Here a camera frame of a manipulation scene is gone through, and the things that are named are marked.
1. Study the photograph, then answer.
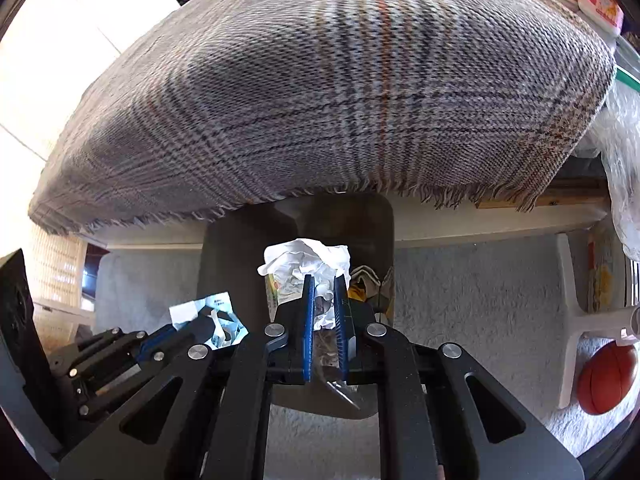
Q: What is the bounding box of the small white paper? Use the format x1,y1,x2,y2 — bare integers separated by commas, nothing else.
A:
257,238,350,330

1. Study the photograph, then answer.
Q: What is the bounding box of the grey foil wrapper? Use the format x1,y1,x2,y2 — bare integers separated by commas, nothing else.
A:
314,330,360,411

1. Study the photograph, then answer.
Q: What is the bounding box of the bamboo folding screen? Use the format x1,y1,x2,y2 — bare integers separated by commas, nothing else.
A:
25,226,92,351

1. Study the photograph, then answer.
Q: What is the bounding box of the blue white paper scrap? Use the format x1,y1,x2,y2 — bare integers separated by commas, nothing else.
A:
169,292,248,350

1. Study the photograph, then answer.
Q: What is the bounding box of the grey plaid tablecloth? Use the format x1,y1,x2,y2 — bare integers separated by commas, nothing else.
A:
28,0,616,234

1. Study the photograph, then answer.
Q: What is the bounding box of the yellow foil bag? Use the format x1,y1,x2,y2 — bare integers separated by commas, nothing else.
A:
348,266,395,325

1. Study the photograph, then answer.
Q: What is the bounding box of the black trash bin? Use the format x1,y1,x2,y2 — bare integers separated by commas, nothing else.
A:
195,193,396,421

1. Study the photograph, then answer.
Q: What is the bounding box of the orange basketball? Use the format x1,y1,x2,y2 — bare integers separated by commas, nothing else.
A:
576,341,638,415

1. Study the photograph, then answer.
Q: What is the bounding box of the pink label white bottle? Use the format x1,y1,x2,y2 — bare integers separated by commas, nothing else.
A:
578,0,624,37

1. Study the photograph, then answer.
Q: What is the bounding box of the white medicine box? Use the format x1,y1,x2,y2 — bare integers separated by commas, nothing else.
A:
265,274,279,322

